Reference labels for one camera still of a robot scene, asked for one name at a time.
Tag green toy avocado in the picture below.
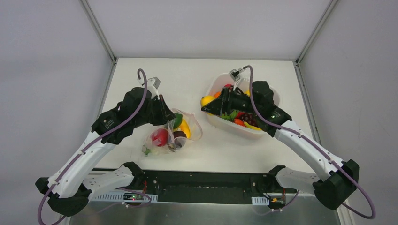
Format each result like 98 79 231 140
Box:
173 112 183 129

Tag yellow toy lemon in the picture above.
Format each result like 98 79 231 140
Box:
200 95 216 107

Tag red toy tomato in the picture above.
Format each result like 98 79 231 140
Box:
150 128 168 147

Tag orange toy mango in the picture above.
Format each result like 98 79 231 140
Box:
179 119 191 138

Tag dark purple toy eggplant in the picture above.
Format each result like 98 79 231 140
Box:
171 131 187 150

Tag clear zip top bag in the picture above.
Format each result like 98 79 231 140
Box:
141 109 203 156

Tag white toy radish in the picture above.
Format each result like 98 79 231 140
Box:
141 142 168 156

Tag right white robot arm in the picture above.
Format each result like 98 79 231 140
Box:
201 81 360 210

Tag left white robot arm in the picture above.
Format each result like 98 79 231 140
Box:
35 87 175 217

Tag orange toy tangerine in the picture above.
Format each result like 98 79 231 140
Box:
214 91 221 98

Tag green toy leaf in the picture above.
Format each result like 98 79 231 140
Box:
220 110 240 122

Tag white plastic basket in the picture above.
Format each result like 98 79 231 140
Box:
205 72 281 140

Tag orange toy carrot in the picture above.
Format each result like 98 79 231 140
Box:
233 118 245 127

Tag dark toy grapes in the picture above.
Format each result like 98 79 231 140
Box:
240 113 258 127

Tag yellow toy banana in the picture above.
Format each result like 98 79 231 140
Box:
244 121 262 131

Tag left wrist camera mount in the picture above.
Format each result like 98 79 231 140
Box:
138 77 161 99

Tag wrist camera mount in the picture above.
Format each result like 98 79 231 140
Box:
138 77 161 99
228 68 249 91

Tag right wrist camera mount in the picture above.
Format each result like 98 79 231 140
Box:
228 68 249 91

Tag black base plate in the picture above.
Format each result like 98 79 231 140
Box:
126 170 296 204

